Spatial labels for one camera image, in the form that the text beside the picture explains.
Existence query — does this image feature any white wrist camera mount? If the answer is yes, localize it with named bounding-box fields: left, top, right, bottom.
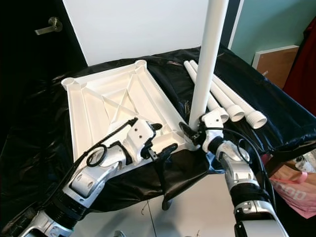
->
left=200, top=110, right=227, bottom=151
left=125, top=120, right=159, bottom=161

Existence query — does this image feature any brown wooden table leg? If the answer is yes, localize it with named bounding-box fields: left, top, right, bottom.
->
left=264, top=143, right=316, bottom=179

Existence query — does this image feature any black door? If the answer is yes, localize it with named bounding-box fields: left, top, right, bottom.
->
left=0, top=0, right=89, bottom=149

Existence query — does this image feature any brown board with white edge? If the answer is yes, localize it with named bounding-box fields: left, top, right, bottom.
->
left=252, top=44, right=301, bottom=84

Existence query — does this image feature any white plastic table top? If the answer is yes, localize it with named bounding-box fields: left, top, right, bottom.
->
left=61, top=59, right=200, bottom=176

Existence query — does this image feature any black plastic table cover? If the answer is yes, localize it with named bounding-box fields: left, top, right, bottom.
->
left=0, top=42, right=316, bottom=233

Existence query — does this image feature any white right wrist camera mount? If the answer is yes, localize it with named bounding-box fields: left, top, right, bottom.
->
left=200, top=110, right=227, bottom=151

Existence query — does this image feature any dark red cloth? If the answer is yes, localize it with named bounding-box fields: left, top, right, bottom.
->
left=289, top=17, right=316, bottom=117

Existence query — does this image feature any pink plastic bag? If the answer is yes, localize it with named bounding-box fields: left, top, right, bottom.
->
left=269, top=165, right=316, bottom=218

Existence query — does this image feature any silver door lever handle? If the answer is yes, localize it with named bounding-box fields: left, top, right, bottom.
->
left=35, top=16, right=64, bottom=36

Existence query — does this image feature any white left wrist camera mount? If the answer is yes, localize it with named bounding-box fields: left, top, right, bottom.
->
left=125, top=120, right=159, bottom=161

